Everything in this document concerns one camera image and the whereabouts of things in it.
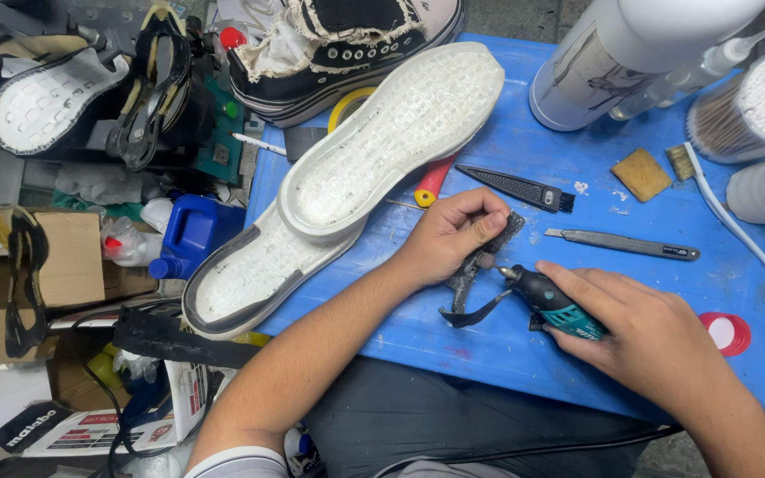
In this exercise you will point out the person's right hand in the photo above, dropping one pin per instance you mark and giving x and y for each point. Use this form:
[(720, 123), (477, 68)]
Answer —
[(641, 332)]

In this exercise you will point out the person's left hand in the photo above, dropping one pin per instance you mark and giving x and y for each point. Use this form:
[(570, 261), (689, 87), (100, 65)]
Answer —
[(445, 232)]

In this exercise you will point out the black rubber sole strip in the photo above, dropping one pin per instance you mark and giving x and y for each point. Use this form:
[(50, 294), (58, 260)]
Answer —
[(465, 279)]

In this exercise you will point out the black teal rotary tool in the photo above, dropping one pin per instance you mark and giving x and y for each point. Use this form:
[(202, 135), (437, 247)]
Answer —
[(548, 302)]

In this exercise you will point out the thin wooden stick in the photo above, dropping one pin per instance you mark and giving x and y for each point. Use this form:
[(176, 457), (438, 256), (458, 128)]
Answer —
[(404, 204)]

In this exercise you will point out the small black brush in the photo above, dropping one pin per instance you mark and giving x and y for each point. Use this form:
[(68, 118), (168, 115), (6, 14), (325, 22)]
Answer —
[(515, 188)]

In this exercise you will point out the red plastic lid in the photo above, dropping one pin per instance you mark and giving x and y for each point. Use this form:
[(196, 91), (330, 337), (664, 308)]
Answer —
[(728, 334)]

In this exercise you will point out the grey utility knife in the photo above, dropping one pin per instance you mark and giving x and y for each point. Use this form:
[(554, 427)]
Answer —
[(621, 244)]

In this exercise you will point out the small sandpaper piece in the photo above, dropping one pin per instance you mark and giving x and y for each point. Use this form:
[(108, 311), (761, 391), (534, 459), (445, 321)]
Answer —
[(536, 322)]

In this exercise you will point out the white shoe sole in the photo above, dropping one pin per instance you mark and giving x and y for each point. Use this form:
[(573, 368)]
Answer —
[(389, 139)]

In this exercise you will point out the white toothbrush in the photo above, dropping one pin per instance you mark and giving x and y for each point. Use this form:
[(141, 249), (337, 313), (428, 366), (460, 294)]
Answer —
[(714, 199)]

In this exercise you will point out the yellow sponge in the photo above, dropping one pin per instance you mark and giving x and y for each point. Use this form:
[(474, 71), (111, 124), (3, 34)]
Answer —
[(641, 174)]

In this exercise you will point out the yellow tape roll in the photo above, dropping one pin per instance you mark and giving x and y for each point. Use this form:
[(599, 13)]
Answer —
[(342, 106)]

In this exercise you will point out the person's dark trousers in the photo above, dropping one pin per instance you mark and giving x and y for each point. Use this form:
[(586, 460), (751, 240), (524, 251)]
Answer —
[(435, 418)]

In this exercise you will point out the black canvas platform sneaker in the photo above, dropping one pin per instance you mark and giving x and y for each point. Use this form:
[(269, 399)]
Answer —
[(349, 60)]

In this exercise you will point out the white sole with black rim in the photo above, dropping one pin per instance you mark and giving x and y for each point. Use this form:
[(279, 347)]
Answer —
[(249, 279)]

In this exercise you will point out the white pen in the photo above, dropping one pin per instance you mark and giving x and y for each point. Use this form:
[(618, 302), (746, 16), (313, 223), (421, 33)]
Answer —
[(260, 144)]

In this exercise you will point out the large white spray can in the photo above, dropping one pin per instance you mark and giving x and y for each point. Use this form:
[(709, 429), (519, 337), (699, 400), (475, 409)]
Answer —
[(595, 60)]

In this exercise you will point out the green control panel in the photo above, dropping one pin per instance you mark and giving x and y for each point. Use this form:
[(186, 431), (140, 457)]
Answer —
[(220, 139)]

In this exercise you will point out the blue plastic jug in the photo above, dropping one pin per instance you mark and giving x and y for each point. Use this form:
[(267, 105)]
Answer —
[(196, 229)]

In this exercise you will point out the tub of cotton swabs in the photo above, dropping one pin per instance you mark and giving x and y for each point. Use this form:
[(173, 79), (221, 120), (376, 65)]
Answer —
[(754, 106)]

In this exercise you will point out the clear squeeze bottle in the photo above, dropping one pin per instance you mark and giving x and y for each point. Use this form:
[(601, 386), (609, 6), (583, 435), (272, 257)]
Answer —
[(694, 74)]

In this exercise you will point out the black shoe press machine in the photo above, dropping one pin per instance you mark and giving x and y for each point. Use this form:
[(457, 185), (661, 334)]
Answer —
[(183, 126)]

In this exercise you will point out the black rubber band strip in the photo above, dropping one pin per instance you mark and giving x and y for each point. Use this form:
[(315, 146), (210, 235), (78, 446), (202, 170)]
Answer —
[(176, 338)]

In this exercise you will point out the clear bottle with red cap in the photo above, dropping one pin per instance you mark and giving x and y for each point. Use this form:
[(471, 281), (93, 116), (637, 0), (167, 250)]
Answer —
[(127, 245)]

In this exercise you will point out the black rubber sole rim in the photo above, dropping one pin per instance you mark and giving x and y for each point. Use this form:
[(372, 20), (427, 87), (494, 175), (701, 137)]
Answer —
[(27, 285), (150, 86)]

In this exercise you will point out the brown cardboard box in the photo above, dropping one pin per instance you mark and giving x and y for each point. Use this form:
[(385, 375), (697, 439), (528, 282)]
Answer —
[(70, 265)]

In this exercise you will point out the white printed carton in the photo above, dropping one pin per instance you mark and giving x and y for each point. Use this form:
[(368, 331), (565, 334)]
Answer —
[(90, 425)]

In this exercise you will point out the white sole with grey rim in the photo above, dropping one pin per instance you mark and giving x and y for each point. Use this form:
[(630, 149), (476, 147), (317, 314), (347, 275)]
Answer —
[(44, 103)]

